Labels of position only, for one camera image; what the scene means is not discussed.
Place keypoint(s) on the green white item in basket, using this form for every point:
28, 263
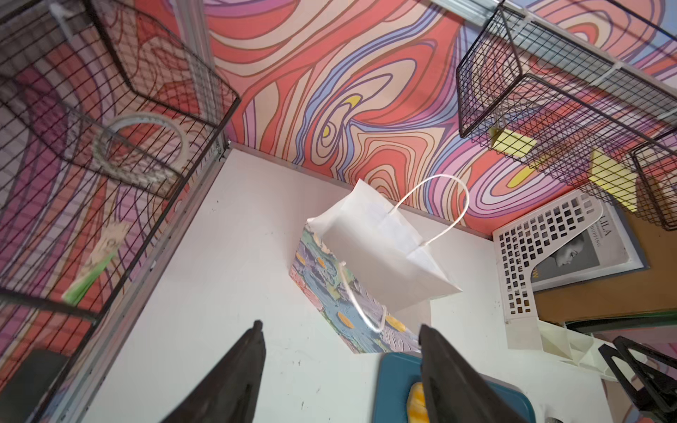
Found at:
106, 248

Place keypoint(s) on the black wire basket back wall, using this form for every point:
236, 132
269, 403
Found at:
524, 75

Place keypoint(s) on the small yellow sticky note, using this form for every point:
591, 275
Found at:
511, 143

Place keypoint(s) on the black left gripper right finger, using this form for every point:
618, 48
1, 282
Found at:
453, 390

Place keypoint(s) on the floral paper gift bag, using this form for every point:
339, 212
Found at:
369, 273

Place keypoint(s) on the teal plastic tray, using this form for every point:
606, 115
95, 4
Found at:
398, 372

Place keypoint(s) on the large yellow sticky note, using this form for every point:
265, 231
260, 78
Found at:
615, 179

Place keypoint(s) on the striped twisted bread roll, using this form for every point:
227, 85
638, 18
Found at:
417, 411

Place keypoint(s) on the black wire basket side wall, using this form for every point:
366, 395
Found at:
105, 116

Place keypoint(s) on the white perforated file organizer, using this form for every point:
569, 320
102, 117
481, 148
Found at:
522, 245

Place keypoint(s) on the grey portrait book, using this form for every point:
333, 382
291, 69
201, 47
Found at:
607, 248

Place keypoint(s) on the white tape roll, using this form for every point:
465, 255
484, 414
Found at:
123, 160

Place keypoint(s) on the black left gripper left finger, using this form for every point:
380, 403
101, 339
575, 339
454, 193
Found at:
229, 392

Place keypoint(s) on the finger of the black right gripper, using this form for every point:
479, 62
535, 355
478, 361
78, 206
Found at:
655, 381
650, 405

